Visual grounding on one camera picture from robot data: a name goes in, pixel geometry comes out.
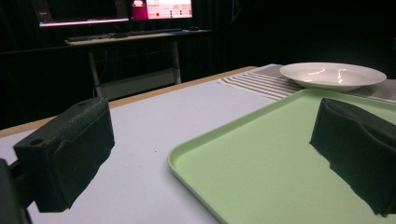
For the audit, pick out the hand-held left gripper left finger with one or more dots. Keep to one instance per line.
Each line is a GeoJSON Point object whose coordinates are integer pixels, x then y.
{"type": "Point", "coordinates": [67, 155]}

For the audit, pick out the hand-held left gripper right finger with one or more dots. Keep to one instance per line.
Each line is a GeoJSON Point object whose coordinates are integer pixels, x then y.
{"type": "Point", "coordinates": [358, 140]}

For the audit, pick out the light green plastic tray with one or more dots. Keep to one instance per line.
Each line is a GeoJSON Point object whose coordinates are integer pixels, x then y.
{"type": "Point", "coordinates": [264, 161]}

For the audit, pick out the black keyboard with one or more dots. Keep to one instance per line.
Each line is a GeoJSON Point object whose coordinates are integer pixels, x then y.
{"type": "Point", "coordinates": [155, 31]}
{"type": "Point", "coordinates": [88, 37]}

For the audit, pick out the dark computer monitor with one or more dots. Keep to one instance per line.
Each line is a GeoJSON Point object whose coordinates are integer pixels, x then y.
{"type": "Point", "coordinates": [81, 11]}

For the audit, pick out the desk with white legs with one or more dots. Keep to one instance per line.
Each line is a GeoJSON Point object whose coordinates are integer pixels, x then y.
{"type": "Point", "coordinates": [137, 62]}

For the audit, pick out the bright screen computer monitor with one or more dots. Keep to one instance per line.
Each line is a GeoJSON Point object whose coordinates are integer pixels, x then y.
{"type": "Point", "coordinates": [162, 8]}

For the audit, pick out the white shallow plate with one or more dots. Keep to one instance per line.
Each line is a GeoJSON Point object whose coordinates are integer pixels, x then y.
{"type": "Point", "coordinates": [332, 75]}

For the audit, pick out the striped grey placemat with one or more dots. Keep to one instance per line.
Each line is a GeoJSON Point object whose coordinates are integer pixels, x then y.
{"type": "Point", "coordinates": [264, 84]}

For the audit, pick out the black computer mouse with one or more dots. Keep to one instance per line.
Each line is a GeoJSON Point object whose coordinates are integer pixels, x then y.
{"type": "Point", "coordinates": [193, 28]}

